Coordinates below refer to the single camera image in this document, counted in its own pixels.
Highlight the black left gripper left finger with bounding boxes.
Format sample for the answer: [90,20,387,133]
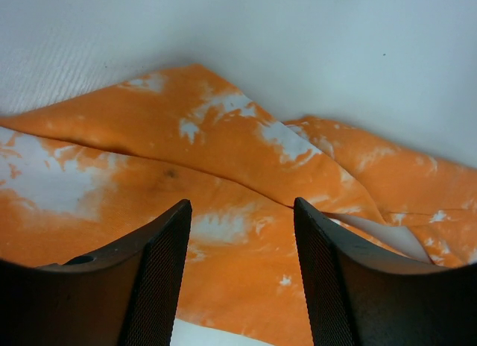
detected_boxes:
[1,200,192,345]

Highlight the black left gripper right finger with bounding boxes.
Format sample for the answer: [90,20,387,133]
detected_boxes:
[294,198,476,345]

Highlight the orange tie-dye trousers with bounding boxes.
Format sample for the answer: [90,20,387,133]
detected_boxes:
[1,65,476,345]

